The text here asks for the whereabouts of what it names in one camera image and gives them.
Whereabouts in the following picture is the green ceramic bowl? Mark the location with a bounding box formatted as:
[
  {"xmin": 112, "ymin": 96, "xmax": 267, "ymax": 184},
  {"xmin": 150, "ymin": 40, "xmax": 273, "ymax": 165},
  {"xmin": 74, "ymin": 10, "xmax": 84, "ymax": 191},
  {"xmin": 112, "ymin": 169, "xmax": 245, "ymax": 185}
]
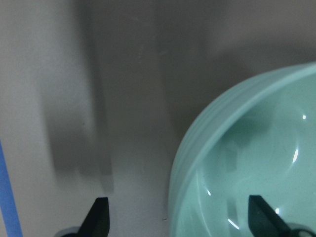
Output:
[{"xmin": 168, "ymin": 62, "xmax": 316, "ymax": 237}]

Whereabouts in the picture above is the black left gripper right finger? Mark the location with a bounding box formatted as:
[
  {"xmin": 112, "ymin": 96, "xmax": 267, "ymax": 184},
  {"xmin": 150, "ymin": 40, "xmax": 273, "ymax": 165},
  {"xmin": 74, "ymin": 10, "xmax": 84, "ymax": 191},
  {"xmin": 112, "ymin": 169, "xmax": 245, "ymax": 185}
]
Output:
[{"xmin": 248, "ymin": 195, "xmax": 290, "ymax": 237}]

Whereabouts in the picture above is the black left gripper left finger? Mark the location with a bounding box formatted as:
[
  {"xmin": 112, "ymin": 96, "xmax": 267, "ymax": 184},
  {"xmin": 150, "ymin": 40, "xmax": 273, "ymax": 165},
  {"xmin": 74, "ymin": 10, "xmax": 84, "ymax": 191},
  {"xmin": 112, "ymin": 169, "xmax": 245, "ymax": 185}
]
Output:
[{"xmin": 77, "ymin": 197, "xmax": 109, "ymax": 237}]

